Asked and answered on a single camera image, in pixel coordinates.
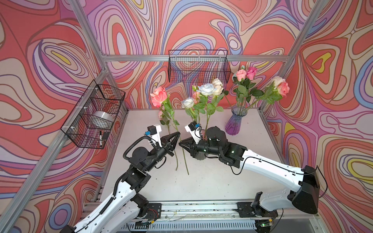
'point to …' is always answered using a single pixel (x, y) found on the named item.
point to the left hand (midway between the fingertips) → (180, 134)
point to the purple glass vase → (233, 125)
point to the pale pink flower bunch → (165, 118)
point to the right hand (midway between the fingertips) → (181, 146)
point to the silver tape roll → (101, 119)
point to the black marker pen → (100, 138)
